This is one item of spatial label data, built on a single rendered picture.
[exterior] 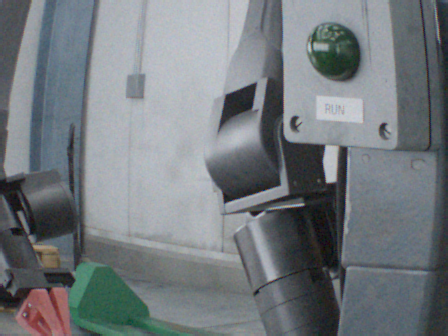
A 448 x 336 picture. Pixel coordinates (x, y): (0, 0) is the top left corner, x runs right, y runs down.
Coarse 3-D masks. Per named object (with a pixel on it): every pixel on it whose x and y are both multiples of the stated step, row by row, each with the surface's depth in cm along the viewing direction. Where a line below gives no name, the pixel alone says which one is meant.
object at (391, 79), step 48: (288, 0) 56; (336, 0) 53; (384, 0) 51; (288, 48) 56; (384, 48) 51; (432, 48) 54; (288, 96) 56; (336, 96) 54; (384, 96) 52; (432, 96) 54; (336, 144) 54; (384, 144) 52; (432, 144) 54
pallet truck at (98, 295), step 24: (72, 144) 612; (72, 168) 628; (72, 192) 629; (96, 264) 628; (72, 288) 617; (96, 288) 615; (120, 288) 628; (72, 312) 605; (96, 312) 611; (120, 312) 623; (144, 312) 635
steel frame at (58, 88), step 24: (48, 0) 922; (72, 0) 895; (48, 24) 927; (72, 24) 899; (48, 48) 931; (72, 48) 903; (48, 72) 932; (72, 72) 906; (48, 96) 930; (72, 96) 909; (48, 120) 929; (72, 120) 911; (48, 144) 929; (48, 168) 929; (48, 240) 934; (72, 240) 917
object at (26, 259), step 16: (0, 240) 111; (16, 240) 111; (0, 256) 111; (16, 256) 110; (32, 256) 111; (0, 272) 111; (48, 272) 110; (64, 272) 112; (0, 288) 107; (64, 288) 115; (0, 304) 109; (16, 304) 111
